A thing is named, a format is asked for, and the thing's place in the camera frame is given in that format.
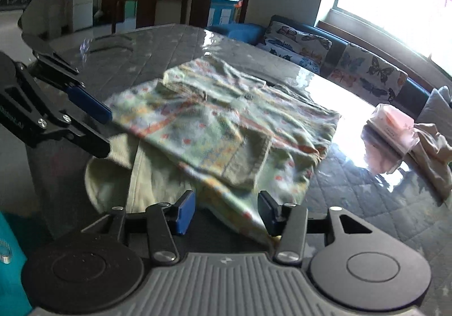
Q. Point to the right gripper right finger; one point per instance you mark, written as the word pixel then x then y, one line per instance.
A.
pixel 289 222

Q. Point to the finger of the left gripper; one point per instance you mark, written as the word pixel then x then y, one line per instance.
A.
pixel 76 132
pixel 52 69

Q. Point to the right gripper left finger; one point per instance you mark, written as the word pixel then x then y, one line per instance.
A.
pixel 163 221

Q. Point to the colourful patterned child's shirt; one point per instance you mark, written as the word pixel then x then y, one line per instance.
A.
pixel 224 134

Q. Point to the teal sleeve forearm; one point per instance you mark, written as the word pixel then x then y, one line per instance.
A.
pixel 13 300

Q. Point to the pink tissue pack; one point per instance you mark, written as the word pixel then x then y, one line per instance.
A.
pixel 395 127

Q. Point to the cream crumpled garment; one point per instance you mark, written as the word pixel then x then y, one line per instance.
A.
pixel 432 153

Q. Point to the large butterfly cushion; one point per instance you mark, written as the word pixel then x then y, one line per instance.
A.
pixel 368 76

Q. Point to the small butterfly cushion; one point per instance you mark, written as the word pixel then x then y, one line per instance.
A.
pixel 303 49

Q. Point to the blue sofa bench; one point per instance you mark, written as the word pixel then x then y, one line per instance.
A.
pixel 410 100

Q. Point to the blue doorway cabinet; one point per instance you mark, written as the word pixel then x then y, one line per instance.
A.
pixel 222 12

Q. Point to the grey square pillow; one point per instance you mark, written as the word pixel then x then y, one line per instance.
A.
pixel 437 110

